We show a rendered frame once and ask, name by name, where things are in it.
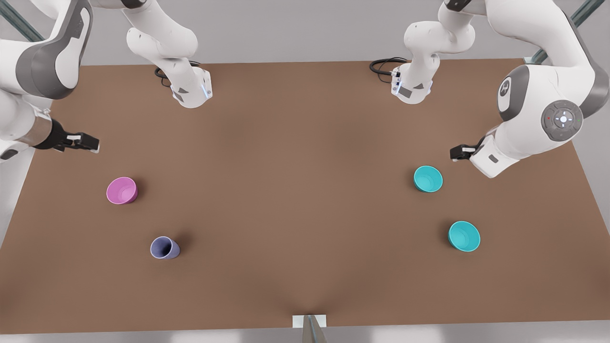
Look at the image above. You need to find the black cable loop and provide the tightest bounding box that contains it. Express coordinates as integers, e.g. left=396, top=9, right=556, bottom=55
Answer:
left=369, top=57, right=410, bottom=85
left=154, top=61, right=202, bottom=89

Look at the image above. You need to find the lavender blue cup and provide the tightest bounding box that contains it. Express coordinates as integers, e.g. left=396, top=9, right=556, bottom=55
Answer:
left=150, top=236, right=182, bottom=260

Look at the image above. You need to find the silver frame post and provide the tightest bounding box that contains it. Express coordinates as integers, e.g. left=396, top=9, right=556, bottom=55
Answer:
left=0, top=2, right=44, bottom=43
left=523, top=0, right=607, bottom=65
left=292, top=314, right=328, bottom=343

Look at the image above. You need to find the pink bowl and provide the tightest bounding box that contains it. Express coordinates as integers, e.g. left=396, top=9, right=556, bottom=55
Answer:
left=106, top=177, right=139, bottom=205

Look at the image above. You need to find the teal bowl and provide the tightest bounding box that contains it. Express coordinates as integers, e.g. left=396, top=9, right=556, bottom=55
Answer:
left=448, top=221, right=481, bottom=252
left=413, top=165, right=444, bottom=193

